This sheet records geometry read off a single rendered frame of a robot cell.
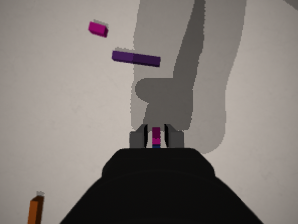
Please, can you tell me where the purple rod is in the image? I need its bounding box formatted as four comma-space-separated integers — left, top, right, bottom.
112, 50, 161, 67

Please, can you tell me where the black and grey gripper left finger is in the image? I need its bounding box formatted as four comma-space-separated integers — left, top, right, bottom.
129, 124, 148, 148

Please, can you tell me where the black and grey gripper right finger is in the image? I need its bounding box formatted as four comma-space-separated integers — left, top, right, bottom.
164, 124, 184, 148

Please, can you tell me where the orange-brown rectangular block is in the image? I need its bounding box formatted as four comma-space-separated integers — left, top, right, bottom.
27, 196, 44, 224

